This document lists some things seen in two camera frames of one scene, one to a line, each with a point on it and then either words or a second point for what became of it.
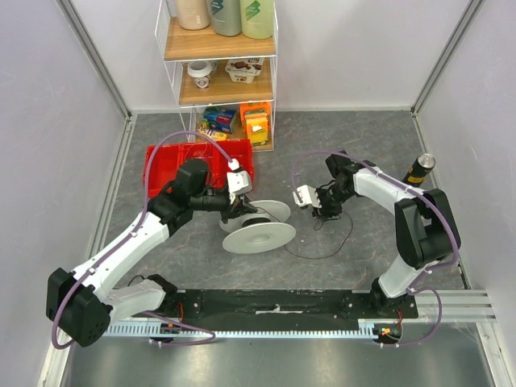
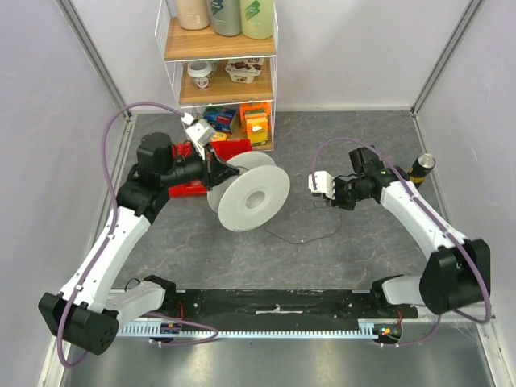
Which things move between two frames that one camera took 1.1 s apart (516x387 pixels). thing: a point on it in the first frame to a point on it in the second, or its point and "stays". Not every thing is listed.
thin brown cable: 316,230 to 293,243
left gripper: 240,206 to 215,171
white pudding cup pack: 243,71 stays
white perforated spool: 260,231 to 247,199
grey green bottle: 226,17 stays
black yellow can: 418,170 stays
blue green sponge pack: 218,118 stays
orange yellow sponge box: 255,119 stays
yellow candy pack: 215,135 stays
